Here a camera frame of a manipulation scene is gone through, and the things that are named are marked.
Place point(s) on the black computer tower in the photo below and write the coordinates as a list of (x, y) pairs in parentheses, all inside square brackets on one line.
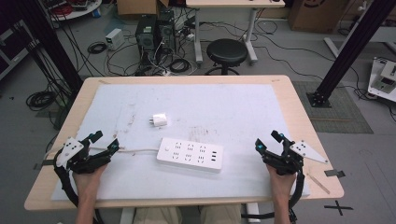
[(166, 31), (146, 37)]

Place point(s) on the white foam mat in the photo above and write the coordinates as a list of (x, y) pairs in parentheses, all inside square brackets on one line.
[(202, 105)]

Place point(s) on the black metal stand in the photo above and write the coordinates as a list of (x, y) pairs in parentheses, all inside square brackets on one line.
[(351, 46), (49, 40)]

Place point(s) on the white charger plug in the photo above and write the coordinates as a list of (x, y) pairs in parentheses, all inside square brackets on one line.
[(159, 119)]

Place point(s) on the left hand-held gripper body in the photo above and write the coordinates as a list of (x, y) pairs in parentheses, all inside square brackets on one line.
[(81, 161)]

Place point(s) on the black round stool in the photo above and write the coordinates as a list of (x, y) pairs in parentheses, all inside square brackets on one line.
[(227, 51)]

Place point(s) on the large cardboard box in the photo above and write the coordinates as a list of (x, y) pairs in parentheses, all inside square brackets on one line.
[(317, 15)]

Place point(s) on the person's legs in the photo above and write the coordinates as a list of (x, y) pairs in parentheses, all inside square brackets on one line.
[(186, 215)]

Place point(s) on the grey tape piece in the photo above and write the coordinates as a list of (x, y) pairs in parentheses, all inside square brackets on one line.
[(43, 164), (334, 173)]

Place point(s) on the white round table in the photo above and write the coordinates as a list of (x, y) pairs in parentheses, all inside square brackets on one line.
[(77, 11)]

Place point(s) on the person's left hand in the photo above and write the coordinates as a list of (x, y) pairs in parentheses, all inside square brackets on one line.
[(88, 183)]

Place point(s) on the white power strip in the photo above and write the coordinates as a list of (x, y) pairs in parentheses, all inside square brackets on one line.
[(190, 154)]

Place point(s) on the white power supply box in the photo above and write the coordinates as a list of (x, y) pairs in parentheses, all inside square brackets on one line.
[(114, 39)]

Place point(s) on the grey floor mat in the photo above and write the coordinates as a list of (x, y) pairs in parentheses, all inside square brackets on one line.
[(342, 115)]

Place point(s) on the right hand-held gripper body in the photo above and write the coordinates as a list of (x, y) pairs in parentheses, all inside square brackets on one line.
[(288, 161)]

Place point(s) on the white device with circuit boards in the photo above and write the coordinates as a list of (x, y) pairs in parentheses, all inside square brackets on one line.
[(384, 79)]

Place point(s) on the person's right hand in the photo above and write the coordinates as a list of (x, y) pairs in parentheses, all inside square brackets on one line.
[(281, 185)]

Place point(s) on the white desk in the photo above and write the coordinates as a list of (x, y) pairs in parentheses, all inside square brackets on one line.
[(233, 3)]

